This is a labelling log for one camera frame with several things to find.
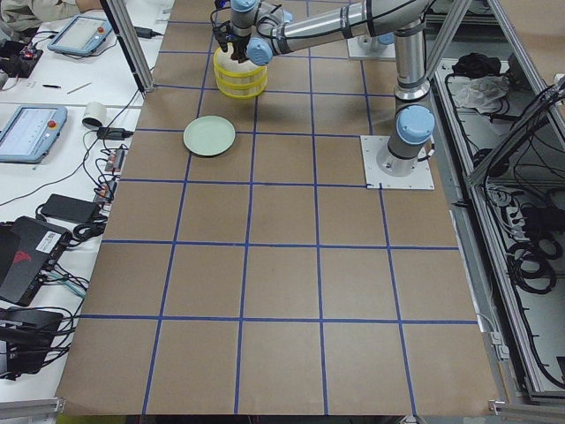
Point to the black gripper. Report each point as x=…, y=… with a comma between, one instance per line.
x=238, y=46

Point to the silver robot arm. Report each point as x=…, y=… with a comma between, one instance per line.
x=374, y=43
x=257, y=31

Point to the light green plate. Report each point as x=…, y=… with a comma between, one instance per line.
x=209, y=135

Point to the upper blue teach pendant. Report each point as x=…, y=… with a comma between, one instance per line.
x=81, y=37

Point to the blue teach pendant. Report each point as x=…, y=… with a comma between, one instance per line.
x=81, y=37
x=31, y=132

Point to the white tape roll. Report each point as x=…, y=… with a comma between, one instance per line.
x=94, y=115

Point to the lower blue teach pendant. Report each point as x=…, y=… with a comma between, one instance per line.
x=31, y=132

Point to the black power adapter brick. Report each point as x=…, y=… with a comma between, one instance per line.
x=69, y=209

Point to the black cloth bundle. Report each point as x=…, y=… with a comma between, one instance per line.
x=476, y=65

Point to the white crumpled cloth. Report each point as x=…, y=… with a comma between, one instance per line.
x=485, y=95

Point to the black red computer box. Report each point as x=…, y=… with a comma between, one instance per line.
x=40, y=246

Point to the aluminium frame post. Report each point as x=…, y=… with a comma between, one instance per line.
x=121, y=23

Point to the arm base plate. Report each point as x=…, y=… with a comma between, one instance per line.
x=385, y=171
x=355, y=52

